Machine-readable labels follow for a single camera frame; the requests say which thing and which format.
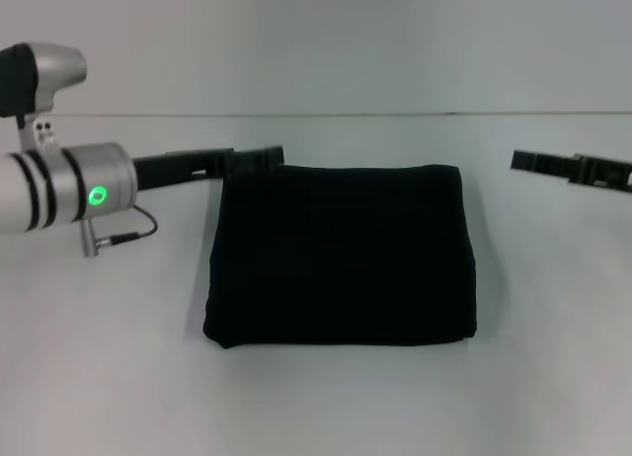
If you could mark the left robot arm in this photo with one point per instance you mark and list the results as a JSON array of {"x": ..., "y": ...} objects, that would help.
[{"x": 64, "y": 189}]

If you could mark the black shirt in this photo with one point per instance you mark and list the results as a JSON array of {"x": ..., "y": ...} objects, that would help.
[{"x": 340, "y": 258}]

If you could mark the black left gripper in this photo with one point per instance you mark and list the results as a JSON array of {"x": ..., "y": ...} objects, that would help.
[{"x": 173, "y": 170}]

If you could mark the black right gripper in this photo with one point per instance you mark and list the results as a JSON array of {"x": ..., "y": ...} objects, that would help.
[{"x": 605, "y": 172}]

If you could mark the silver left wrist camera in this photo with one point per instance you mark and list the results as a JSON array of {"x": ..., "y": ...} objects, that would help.
[{"x": 34, "y": 86}]

